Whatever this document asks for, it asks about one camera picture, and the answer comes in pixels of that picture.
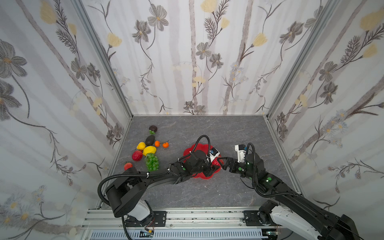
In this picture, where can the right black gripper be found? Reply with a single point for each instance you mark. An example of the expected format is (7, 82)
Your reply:
(233, 163)

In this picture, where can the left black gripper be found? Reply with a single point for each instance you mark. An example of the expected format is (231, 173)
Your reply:
(207, 162)

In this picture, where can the red flower-shaped fruit bowl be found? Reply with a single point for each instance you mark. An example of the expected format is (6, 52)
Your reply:
(215, 167)

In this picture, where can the yellow lemon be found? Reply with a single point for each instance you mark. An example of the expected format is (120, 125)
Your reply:
(149, 150)

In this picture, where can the red yellow pomegranate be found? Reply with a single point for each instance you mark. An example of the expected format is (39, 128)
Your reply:
(137, 155)

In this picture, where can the dark green avocado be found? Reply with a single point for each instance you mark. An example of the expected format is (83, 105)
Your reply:
(150, 140)

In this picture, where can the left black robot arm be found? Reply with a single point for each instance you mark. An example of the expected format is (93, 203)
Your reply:
(123, 192)

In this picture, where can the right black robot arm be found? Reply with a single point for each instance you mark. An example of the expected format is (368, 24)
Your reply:
(287, 208)

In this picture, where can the green grape bunch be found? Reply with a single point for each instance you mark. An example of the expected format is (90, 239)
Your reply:
(152, 162)

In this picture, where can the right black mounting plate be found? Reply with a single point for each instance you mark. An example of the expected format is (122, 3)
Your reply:
(257, 219)

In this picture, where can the black mounting plate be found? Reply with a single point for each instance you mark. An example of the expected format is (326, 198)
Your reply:
(257, 219)
(157, 218)

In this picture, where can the dark mangosteen with green leaves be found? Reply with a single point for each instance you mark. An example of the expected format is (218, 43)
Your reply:
(153, 129)

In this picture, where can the yellow pear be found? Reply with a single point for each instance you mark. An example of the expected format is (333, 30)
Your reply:
(141, 146)

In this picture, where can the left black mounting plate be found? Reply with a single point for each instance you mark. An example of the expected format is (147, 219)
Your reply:
(157, 218)

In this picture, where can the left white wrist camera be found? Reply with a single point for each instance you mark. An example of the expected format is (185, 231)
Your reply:
(213, 154)

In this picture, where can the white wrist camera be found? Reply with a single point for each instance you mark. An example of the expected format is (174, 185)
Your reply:
(241, 152)
(213, 154)

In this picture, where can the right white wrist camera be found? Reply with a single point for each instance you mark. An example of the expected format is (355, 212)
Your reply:
(241, 152)

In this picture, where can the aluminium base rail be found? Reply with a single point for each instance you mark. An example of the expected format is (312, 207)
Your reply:
(102, 224)

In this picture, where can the white perforated cable duct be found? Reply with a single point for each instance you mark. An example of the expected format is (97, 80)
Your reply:
(207, 234)

